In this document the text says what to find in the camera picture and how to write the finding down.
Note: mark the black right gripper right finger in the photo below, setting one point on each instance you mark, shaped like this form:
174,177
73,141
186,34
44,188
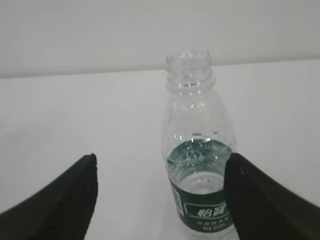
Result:
263,209

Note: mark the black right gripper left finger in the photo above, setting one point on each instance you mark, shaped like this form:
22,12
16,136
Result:
62,210

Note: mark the clear plastic water bottle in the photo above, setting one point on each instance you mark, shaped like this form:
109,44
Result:
197,139

